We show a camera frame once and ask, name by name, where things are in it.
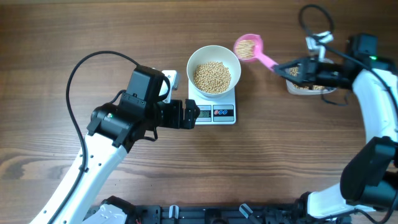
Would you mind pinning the soybeans in white bowl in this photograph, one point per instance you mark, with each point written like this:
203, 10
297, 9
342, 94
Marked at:
212, 77

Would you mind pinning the white digital kitchen scale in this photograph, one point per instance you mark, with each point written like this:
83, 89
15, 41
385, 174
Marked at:
220, 110

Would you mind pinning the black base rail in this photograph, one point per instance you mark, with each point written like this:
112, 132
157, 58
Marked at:
154, 214

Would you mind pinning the yellow soybeans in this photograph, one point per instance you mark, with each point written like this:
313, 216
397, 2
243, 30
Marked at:
294, 71

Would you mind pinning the clear plastic container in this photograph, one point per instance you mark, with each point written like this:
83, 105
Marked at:
295, 91

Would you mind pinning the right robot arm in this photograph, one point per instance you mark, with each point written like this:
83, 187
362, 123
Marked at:
365, 184

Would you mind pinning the white round bowl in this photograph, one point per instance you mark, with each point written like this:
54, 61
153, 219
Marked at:
215, 53

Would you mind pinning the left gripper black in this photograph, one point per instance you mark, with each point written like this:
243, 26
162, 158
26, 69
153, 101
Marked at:
176, 121

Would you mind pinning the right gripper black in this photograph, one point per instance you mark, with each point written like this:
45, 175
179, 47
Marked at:
303, 62

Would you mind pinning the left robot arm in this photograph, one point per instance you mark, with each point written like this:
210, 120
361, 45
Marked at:
144, 105

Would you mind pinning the pink plastic measuring scoop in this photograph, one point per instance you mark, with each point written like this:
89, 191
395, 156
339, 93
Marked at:
249, 48

